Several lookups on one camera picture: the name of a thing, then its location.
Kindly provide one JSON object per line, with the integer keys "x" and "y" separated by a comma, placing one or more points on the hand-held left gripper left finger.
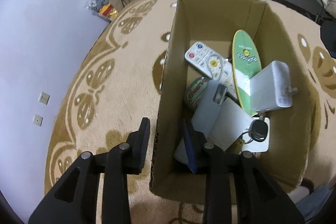
{"x": 143, "y": 145}

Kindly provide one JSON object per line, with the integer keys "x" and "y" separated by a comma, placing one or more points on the green oval board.
{"x": 245, "y": 56}

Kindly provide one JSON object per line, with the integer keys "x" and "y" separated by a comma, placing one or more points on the small white square charger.
{"x": 263, "y": 145}

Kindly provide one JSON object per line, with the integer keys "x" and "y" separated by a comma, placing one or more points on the brown cardboard box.
{"x": 181, "y": 29}

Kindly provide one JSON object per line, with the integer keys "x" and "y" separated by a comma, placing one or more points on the white tube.
{"x": 228, "y": 121}

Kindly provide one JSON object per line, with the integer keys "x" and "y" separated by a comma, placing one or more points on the blue grey cloth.
{"x": 315, "y": 200}

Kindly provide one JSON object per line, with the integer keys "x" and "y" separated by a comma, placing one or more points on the beige flower patterned blanket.
{"x": 110, "y": 98}

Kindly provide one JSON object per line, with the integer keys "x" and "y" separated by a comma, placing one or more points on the light blue power bank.
{"x": 207, "y": 106}

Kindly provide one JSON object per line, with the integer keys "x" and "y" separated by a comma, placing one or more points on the plastic bag of toys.
{"x": 101, "y": 3}

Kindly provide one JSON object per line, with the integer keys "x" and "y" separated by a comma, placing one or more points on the bunch of keys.
{"x": 256, "y": 129}

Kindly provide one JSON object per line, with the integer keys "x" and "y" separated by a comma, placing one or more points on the large white charger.
{"x": 273, "y": 85}

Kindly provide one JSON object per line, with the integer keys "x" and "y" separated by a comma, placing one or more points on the white remote control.
{"x": 204, "y": 56}

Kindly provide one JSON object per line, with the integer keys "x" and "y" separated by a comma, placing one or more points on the cartoon earbuds case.
{"x": 194, "y": 92}

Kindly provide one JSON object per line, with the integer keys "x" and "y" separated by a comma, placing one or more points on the beige wall socket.
{"x": 44, "y": 98}
{"x": 38, "y": 120}

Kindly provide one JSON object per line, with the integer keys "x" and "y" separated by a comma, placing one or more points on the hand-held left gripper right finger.
{"x": 190, "y": 148}

